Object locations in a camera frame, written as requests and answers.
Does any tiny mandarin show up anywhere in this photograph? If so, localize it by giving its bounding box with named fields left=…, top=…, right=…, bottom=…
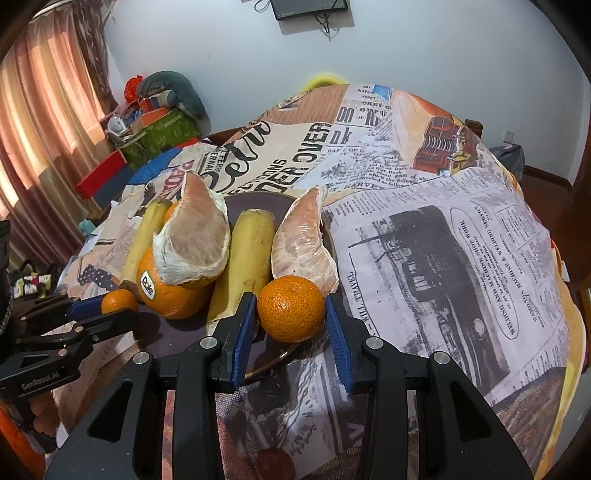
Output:
left=101, top=289, right=140, bottom=316

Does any small black wall monitor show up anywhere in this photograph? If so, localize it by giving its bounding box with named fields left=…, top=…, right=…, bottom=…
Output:
left=270, top=0, right=350, bottom=22

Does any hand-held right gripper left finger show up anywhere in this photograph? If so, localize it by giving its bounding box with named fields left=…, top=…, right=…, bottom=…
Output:
left=44, top=292, right=258, bottom=480

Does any grey bag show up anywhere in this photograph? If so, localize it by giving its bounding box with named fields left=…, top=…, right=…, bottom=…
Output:
left=488, top=143, right=526, bottom=179

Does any black monitor cable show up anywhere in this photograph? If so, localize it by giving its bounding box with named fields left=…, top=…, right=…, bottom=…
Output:
left=315, top=13, right=343, bottom=41

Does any grey plush toy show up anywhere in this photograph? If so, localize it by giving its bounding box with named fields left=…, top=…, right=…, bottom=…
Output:
left=137, top=70, right=208, bottom=121

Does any peeled pomelo segment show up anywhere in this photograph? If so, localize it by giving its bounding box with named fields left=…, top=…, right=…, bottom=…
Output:
left=152, top=170, right=231, bottom=287
left=270, top=185, right=339, bottom=296

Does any cartoon print bag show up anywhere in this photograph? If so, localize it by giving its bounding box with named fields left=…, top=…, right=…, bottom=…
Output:
left=10, top=260, right=59, bottom=302

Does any orange box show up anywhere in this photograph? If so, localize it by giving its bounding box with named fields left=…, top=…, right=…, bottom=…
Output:
left=137, top=106, right=177, bottom=128

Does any peeled banana piece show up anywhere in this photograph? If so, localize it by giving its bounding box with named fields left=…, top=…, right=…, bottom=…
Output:
left=206, top=208, right=278, bottom=324
left=120, top=199, right=173, bottom=285

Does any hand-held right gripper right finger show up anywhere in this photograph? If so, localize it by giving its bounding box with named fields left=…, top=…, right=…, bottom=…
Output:
left=324, top=295, right=534, bottom=480

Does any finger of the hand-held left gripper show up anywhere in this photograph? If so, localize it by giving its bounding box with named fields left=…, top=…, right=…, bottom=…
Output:
left=15, top=309, right=140, bottom=359
left=17, top=294, right=110, bottom=332

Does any dark purple plate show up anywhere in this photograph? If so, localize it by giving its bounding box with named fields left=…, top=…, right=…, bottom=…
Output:
left=134, top=191, right=340, bottom=382

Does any large orange with sticker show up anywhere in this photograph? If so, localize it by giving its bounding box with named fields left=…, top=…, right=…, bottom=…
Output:
left=136, top=246, right=214, bottom=320

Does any dark brown curtain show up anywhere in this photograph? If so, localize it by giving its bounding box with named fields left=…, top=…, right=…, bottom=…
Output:
left=76, top=11, right=119, bottom=112

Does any red box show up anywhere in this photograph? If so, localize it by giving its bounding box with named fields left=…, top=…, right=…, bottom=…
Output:
left=76, top=151, right=128, bottom=199

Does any yellow foam arch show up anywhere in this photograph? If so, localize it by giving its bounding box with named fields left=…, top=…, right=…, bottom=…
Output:
left=304, top=69, right=348, bottom=88

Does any newspaper print blanket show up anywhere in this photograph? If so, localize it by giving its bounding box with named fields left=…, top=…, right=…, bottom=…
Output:
left=60, top=82, right=585, bottom=480

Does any person's left hand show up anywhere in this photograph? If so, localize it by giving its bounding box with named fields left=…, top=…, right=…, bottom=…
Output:
left=29, top=391, right=64, bottom=437

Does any green patterned box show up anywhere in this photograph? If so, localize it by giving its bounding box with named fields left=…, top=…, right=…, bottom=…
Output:
left=115, top=110, right=202, bottom=168

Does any orange sheer curtain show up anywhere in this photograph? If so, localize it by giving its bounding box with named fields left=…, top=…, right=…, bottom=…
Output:
left=0, top=16, right=109, bottom=232

